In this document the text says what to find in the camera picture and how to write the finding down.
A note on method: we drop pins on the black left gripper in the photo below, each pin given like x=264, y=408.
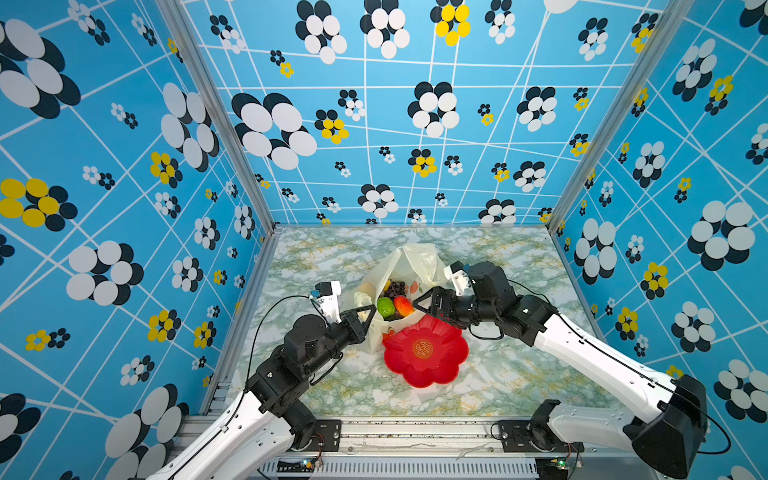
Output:
x=352, y=324

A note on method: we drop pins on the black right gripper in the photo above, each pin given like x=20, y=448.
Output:
x=438, y=295

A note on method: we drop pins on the red yellow mango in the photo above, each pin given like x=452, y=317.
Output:
x=403, y=306

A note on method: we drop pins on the green lime fruit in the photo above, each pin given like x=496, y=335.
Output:
x=386, y=307

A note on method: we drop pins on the purple grape bunch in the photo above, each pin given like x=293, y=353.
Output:
x=394, y=289

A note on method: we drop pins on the yellowish printed plastic bag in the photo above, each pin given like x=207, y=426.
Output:
x=418, y=267

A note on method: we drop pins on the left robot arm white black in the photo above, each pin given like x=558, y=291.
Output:
x=268, y=419

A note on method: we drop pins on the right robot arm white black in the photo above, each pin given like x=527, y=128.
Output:
x=662, y=420

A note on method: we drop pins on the red flower-shaped plate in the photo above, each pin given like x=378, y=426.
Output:
x=426, y=353

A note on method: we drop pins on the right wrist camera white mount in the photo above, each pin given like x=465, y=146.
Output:
x=458, y=276

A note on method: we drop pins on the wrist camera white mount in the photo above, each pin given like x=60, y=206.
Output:
x=458, y=276
x=325, y=298

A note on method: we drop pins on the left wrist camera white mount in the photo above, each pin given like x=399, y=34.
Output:
x=325, y=298

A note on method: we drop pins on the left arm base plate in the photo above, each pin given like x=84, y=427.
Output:
x=325, y=437

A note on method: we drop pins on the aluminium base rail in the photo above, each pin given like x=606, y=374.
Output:
x=437, y=448

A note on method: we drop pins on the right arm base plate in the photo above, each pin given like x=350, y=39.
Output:
x=522, y=436

